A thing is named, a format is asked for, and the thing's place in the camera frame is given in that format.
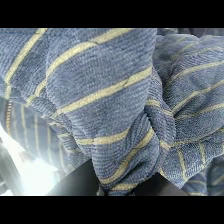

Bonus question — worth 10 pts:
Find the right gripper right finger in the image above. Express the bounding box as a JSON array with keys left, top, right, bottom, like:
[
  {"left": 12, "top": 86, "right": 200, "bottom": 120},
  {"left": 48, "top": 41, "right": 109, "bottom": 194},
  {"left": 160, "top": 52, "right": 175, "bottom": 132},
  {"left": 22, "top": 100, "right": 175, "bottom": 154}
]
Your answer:
[{"left": 129, "top": 171, "right": 188, "bottom": 197}]

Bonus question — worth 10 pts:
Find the blue yellow-striped shirt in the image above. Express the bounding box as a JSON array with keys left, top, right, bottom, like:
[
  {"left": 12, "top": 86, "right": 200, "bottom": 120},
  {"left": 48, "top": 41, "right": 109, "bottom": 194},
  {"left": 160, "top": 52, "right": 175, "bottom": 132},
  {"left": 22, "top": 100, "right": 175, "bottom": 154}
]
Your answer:
[{"left": 0, "top": 27, "right": 224, "bottom": 197}]

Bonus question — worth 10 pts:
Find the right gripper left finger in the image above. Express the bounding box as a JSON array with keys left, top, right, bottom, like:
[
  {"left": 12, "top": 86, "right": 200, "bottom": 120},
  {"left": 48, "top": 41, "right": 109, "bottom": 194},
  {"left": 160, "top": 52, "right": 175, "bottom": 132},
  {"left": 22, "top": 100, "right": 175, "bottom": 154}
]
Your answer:
[{"left": 46, "top": 158, "right": 102, "bottom": 197}]

